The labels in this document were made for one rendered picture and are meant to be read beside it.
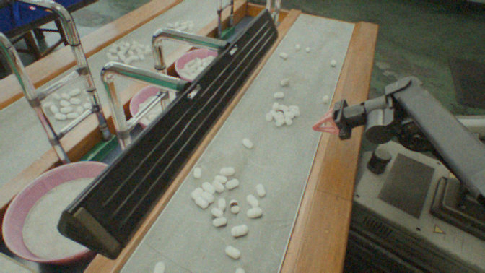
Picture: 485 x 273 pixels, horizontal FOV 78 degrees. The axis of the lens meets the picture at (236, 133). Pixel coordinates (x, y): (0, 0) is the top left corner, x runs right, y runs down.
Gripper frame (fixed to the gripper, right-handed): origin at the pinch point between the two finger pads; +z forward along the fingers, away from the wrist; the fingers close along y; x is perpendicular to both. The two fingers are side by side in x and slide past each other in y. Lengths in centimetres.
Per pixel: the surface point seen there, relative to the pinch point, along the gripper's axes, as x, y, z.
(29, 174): -35, 41, 53
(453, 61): 127, -260, -31
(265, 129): -2.7, -3.2, 17.0
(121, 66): -42, 35, 6
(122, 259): -13, 50, 27
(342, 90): 7.8, -33.2, -0.1
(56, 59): -60, -5, 83
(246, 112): -8.2, -8.9, 23.6
